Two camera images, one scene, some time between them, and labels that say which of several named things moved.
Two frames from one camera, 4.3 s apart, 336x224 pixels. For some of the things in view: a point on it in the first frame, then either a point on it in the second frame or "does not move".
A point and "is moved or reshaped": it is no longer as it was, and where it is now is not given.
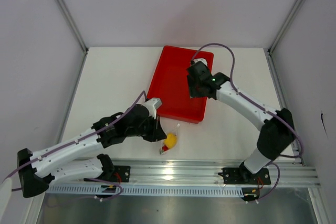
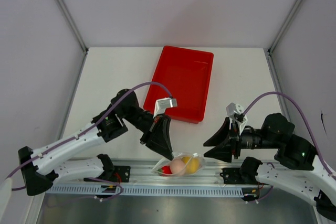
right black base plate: (238, 176) does not move
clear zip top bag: (170, 139) -> (182, 164)
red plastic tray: (170, 83) does not move
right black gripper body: (194, 91) -> (248, 139)
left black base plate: (122, 173) does not move
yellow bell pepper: (170, 140) -> (192, 164)
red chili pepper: (164, 148) is moved or reshaped
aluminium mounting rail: (205, 172) does not move
